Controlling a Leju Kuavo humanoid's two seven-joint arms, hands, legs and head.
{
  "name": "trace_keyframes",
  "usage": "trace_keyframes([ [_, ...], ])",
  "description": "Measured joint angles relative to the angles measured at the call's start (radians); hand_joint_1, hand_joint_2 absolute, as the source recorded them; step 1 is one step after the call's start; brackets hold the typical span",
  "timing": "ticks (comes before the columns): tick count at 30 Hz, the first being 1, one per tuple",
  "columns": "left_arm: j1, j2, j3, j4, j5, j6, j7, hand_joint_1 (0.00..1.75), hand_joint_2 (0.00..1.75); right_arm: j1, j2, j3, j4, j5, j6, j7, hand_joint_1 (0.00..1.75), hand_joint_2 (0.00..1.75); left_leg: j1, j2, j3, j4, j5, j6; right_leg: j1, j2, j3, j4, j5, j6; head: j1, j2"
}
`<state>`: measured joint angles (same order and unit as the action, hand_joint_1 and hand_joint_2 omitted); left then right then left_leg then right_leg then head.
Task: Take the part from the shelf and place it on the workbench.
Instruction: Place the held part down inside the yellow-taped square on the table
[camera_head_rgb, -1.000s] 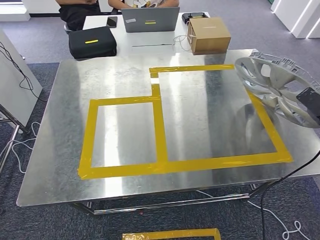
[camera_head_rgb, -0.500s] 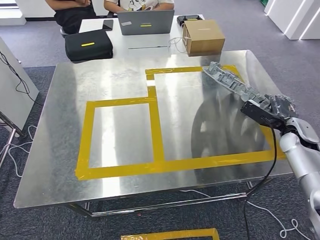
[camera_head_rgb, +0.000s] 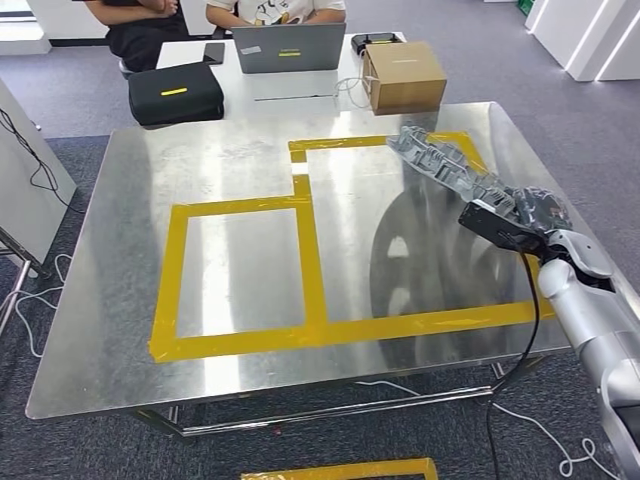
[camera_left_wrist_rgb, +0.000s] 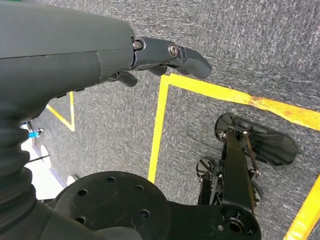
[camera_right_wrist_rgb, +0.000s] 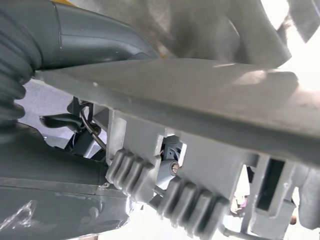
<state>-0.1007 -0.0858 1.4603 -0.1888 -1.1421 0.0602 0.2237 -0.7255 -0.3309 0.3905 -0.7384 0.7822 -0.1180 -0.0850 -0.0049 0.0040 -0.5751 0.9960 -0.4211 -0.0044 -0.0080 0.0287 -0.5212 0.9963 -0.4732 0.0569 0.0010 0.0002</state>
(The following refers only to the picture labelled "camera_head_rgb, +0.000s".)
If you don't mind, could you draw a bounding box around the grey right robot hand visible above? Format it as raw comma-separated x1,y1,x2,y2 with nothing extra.
515,186,574,234

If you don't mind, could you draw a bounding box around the grey plastic hubcap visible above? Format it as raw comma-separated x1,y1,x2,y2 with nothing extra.
386,125,531,227

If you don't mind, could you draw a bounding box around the steel workbench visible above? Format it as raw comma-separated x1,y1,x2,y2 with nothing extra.
26,100,640,440

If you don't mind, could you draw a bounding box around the white display plinth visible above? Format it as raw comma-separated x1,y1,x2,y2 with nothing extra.
595,13,640,82
524,0,618,82

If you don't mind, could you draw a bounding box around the brown cardboard box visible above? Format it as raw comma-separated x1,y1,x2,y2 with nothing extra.
362,40,448,116

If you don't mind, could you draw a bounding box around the black flat device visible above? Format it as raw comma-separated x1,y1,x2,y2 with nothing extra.
350,31,404,58

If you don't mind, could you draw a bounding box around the white table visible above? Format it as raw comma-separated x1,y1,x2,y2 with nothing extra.
156,31,407,124

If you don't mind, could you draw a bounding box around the grey laptop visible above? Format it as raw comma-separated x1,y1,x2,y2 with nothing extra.
231,23,347,74

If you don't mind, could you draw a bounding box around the person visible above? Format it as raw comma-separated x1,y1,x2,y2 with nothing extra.
72,0,190,73
205,0,347,29

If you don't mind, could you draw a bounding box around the black case yellow label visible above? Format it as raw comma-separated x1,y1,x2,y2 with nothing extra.
128,61,226,127

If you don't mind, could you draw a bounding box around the white board panel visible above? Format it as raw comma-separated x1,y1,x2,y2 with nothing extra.
0,79,78,266

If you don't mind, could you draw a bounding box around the steel tube stand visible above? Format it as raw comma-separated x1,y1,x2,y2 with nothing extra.
0,228,51,339

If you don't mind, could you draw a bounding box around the white power cable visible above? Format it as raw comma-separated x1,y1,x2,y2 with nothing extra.
14,253,621,480

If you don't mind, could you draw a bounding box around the white charging cable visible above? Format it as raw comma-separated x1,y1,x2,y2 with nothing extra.
334,72,374,111

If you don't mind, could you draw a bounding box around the thin black cable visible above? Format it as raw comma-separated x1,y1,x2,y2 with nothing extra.
0,105,86,215

